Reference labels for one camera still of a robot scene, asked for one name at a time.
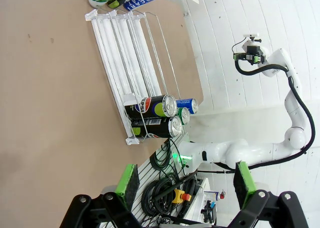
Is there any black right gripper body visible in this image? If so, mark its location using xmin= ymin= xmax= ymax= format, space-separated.
xmin=243 ymin=44 xmax=265 ymax=64

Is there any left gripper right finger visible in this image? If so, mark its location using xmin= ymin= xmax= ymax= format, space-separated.
xmin=229 ymin=161 xmax=311 ymax=228

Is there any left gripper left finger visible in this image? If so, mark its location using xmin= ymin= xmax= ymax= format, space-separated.
xmin=58 ymin=163 xmax=141 ymax=228

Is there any yellow red emergency stop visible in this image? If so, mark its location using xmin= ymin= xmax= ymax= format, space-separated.
xmin=173 ymin=189 xmax=193 ymax=204

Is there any blue Pocari Sweat can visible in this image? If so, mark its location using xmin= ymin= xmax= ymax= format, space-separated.
xmin=174 ymin=97 xmax=199 ymax=115

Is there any blue Pocari display can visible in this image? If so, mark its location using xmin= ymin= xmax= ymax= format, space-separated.
xmin=122 ymin=0 xmax=165 ymax=12

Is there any white can dispenser rack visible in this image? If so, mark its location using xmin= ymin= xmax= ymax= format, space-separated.
xmin=84 ymin=9 xmax=181 ymax=146

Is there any black cable coil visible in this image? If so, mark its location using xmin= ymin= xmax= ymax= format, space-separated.
xmin=141 ymin=176 xmax=181 ymax=217
xmin=149 ymin=140 xmax=179 ymax=169

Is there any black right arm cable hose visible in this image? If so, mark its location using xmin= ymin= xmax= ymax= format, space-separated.
xmin=214 ymin=60 xmax=315 ymax=170

